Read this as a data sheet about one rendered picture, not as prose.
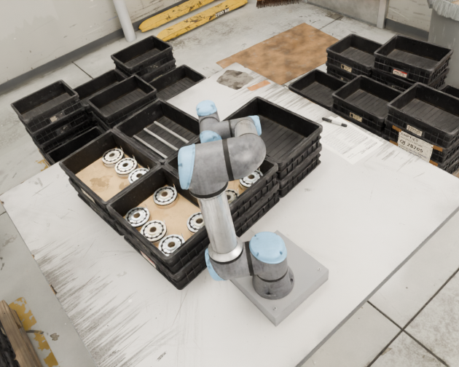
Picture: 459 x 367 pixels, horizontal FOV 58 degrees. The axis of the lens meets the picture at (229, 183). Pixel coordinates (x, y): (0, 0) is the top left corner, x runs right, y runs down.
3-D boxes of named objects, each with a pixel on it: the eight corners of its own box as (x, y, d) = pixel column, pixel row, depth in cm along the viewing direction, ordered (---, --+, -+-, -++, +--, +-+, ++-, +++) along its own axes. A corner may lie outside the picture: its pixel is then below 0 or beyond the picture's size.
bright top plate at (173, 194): (181, 194, 175) (181, 193, 175) (162, 208, 171) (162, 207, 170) (167, 183, 181) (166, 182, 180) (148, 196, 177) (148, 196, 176)
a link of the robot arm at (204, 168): (256, 282, 141) (228, 155, 106) (212, 290, 142) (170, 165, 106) (251, 255, 150) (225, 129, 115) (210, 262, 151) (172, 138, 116)
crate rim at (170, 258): (228, 212, 158) (227, 209, 157) (167, 265, 146) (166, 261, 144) (163, 167, 180) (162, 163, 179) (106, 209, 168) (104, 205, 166)
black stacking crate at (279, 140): (323, 146, 190) (324, 127, 182) (280, 183, 178) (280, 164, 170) (259, 114, 212) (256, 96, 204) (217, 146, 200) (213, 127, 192)
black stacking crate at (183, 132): (216, 146, 200) (212, 127, 192) (169, 182, 188) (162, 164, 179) (165, 116, 222) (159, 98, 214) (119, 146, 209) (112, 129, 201)
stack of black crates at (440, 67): (441, 109, 297) (459, 50, 263) (413, 132, 284) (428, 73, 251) (390, 87, 322) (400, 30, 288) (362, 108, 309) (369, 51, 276)
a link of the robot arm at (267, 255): (291, 277, 141) (288, 253, 131) (251, 284, 142) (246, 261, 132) (285, 249, 150) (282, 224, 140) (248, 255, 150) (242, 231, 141)
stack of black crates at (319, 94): (355, 113, 305) (358, 87, 289) (328, 134, 295) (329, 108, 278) (315, 93, 329) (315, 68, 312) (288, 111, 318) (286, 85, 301)
